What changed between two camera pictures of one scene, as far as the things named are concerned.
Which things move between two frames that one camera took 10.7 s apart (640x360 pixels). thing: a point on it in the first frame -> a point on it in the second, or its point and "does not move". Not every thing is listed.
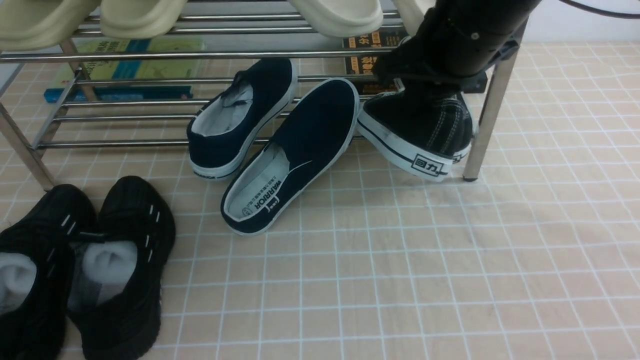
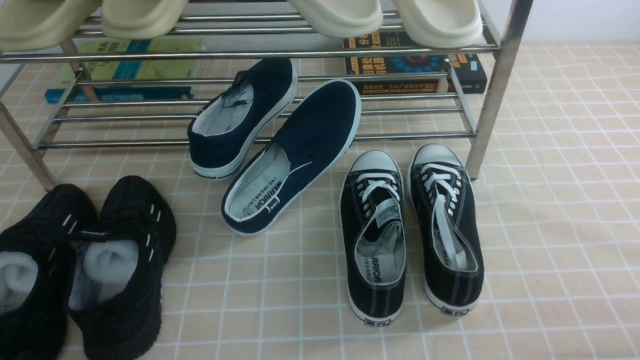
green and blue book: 166,70 does not move
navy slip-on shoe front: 317,131 does not move
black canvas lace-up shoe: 426,129 -> 447,229
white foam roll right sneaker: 111,263 does not move
